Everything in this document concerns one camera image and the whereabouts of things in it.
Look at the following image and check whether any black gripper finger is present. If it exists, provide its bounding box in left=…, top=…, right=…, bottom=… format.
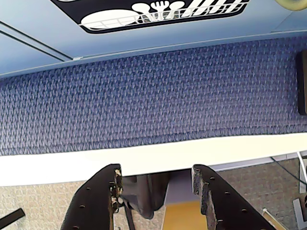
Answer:
left=191, top=164, right=279, bottom=230
left=59, top=163, right=124, bottom=230

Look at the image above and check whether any yellow wooden board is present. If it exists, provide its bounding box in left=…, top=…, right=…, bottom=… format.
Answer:
left=161, top=200, right=204, bottom=230

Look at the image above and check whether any dark grey hanging cloth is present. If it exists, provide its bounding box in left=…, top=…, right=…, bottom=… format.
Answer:
left=121, top=172, right=169, bottom=220

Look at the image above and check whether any black flat bar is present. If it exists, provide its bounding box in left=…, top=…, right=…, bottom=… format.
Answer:
left=0, top=207, right=26, bottom=228

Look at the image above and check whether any light blue toy kitchen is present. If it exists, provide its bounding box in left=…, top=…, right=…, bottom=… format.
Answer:
left=0, top=0, right=307, bottom=78

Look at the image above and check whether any pale yellow round knob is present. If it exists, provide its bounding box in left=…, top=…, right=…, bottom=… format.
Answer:
left=274, top=0, right=307, bottom=12

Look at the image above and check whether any thin dark green cable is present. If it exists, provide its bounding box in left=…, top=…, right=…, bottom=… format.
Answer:
left=270, top=156, right=307, bottom=183

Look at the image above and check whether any white metal bracket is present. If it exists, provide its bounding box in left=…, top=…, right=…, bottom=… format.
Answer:
left=292, top=190, right=307, bottom=230

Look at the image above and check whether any white cable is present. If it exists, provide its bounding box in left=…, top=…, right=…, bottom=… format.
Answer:
left=295, top=150, right=306, bottom=194

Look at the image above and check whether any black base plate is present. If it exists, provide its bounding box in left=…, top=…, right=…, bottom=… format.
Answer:
left=296, top=49, right=307, bottom=116

